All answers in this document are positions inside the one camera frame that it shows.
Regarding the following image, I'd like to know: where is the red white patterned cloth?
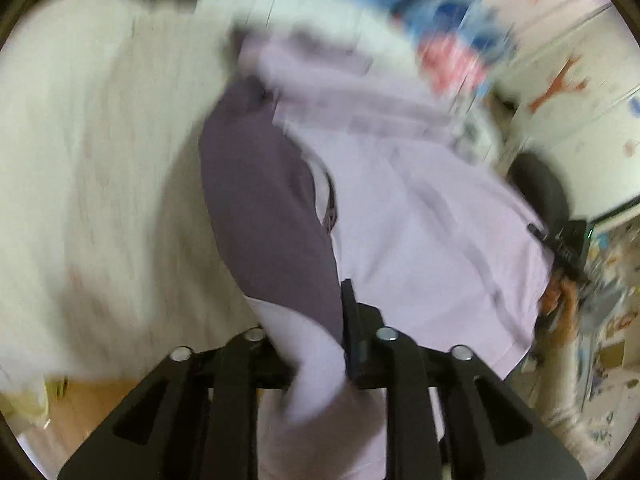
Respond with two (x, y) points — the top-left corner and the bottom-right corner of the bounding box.
(418, 35), (487, 98)

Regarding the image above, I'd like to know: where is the lilac and purple garment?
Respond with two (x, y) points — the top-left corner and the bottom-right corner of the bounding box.
(200, 29), (551, 479)

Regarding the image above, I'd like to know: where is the person's right hand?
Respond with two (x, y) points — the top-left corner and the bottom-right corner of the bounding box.
(539, 276), (579, 348)

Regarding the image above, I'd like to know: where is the cherry print bed sheet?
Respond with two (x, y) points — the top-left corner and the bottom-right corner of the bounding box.
(1, 0), (255, 390)

